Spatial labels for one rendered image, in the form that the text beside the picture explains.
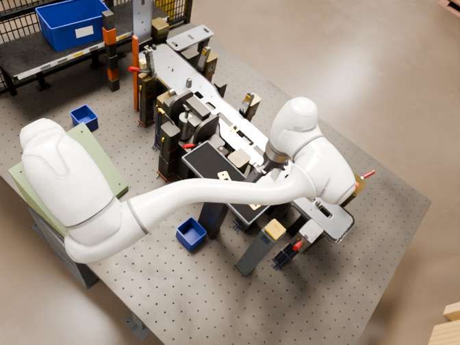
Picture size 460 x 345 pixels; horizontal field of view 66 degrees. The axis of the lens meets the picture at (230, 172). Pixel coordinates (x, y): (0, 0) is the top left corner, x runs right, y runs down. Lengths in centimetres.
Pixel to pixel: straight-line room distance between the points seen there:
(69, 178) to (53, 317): 164
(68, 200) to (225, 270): 102
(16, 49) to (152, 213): 132
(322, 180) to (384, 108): 312
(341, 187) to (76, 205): 61
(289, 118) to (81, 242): 58
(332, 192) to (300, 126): 18
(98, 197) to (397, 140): 323
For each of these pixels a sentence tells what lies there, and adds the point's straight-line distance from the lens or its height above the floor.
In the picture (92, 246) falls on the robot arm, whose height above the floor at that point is 147.
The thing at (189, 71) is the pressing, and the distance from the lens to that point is 194.
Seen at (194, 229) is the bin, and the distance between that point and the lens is 174.
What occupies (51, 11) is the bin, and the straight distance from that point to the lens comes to 205.
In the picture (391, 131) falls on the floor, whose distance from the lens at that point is 380.
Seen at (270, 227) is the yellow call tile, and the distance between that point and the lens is 132.
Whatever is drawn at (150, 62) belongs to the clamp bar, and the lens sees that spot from 175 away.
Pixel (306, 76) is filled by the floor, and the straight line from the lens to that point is 381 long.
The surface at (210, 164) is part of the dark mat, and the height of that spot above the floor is 116.
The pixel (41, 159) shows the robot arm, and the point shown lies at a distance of 84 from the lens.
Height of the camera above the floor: 230
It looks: 56 degrees down
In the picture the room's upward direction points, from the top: 22 degrees clockwise
